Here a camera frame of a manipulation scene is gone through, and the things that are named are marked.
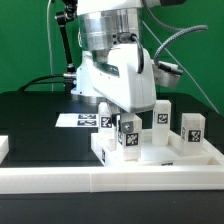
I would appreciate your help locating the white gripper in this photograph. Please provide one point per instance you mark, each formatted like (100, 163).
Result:
(121, 84)

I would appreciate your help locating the white square table top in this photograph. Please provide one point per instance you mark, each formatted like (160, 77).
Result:
(170, 155)

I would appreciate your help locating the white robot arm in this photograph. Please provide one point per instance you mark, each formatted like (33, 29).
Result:
(103, 25)

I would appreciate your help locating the white marker base plate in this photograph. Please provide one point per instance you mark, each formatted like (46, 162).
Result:
(77, 120)

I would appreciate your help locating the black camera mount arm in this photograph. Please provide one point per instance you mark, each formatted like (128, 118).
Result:
(67, 15)

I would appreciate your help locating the white U-shaped obstacle wall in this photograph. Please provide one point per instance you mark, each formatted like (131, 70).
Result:
(109, 179)

